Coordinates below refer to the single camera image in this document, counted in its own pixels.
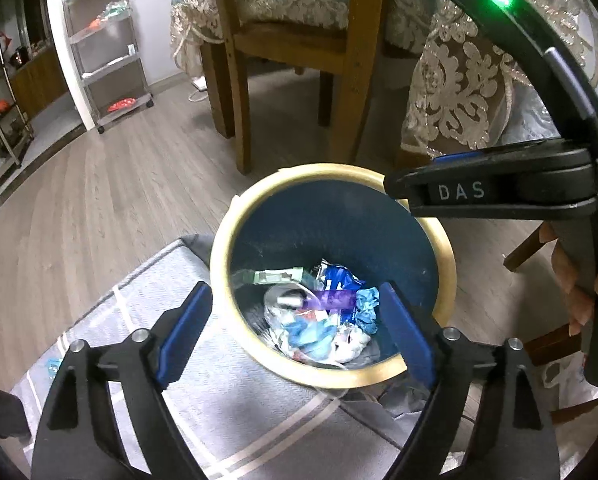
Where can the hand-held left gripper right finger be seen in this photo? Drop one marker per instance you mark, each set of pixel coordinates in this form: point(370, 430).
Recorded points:
point(409, 340)

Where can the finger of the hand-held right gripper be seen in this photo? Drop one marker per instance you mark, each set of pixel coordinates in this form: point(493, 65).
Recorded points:
point(419, 190)

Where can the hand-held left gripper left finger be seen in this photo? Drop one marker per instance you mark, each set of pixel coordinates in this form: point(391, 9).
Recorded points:
point(184, 335)

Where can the clear plastic bag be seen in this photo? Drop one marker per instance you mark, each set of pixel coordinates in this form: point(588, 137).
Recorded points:
point(276, 315)

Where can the blue bin with yellow rim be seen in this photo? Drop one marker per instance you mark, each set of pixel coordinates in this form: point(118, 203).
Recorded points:
point(329, 220)

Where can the blue and silver foil wrapper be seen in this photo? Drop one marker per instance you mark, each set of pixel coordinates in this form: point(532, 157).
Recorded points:
point(339, 275)

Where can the person's right hand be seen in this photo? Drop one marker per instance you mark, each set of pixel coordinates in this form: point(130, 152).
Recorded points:
point(569, 280)

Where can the white crumpled tissue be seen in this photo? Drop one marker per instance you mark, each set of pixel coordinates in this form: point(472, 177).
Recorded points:
point(351, 345)

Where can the pale plastic bag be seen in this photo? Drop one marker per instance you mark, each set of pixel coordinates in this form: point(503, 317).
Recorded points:
point(531, 125)

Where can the dark wooden chair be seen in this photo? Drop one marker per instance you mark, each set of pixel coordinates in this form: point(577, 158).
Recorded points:
point(526, 250)

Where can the light blue glove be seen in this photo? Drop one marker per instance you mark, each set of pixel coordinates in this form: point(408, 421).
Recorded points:
point(311, 337)

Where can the grey striped rug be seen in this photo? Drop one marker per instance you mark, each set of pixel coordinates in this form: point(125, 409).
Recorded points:
point(259, 410)

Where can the green and white packet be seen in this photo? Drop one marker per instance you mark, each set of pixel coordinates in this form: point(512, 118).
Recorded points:
point(276, 277)

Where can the cream lace tablecloth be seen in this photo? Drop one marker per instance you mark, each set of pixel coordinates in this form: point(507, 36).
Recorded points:
point(454, 85)

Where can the small teal scrap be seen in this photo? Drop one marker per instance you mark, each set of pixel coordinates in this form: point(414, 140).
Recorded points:
point(53, 366)

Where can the white plastic bag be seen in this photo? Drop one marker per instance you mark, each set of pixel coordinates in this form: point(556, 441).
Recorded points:
point(569, 385)

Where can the teal tablecloth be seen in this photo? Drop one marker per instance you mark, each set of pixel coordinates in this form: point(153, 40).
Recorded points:
point(414, 10)

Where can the orange packet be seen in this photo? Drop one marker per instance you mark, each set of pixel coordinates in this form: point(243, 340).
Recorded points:
point(123, 106)

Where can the dark metal shelf rack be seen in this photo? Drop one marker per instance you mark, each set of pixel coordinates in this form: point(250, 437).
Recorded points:
point(4, 140)

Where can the grey wheeled shelf trolley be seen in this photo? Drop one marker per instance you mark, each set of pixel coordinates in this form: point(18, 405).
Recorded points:
point(111, 60)

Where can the wooden cabinet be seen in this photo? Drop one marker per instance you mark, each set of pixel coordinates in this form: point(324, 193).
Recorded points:
point(44, 85)

